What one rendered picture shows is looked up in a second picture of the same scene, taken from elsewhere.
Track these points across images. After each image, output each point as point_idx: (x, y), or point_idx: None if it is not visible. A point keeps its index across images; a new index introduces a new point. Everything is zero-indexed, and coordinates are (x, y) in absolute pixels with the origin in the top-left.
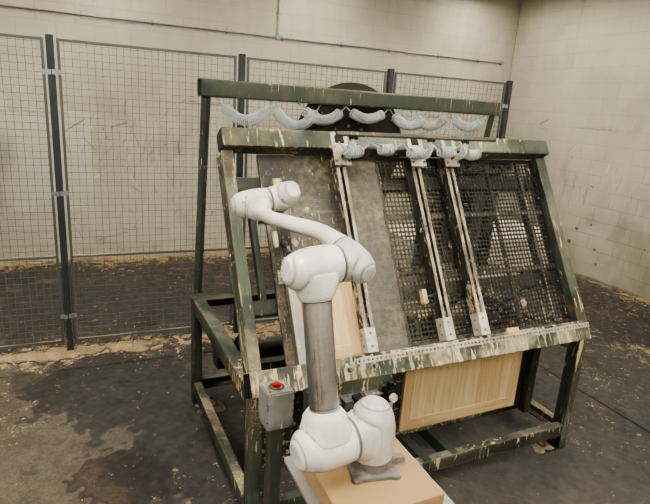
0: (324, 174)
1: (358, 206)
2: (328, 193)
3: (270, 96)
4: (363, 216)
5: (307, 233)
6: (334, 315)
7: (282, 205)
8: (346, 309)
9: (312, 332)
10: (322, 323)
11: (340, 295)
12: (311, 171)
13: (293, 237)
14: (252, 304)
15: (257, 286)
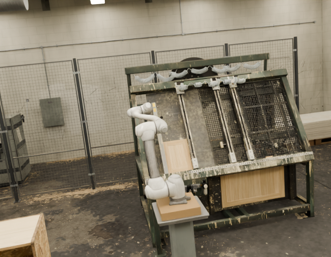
0: (174, 98)
1: (190, 109)
2: (176, 105)
3: (154, 70)
4: (192, 113)
5: (150, 119)
6: (180, 154)
7: (145, 111)
8: (185, 152)
9: (146, 150)
10: (149, 147)
11: (182, 146)
12: (168, 98)
13: None
14: (144, 151)
15: None
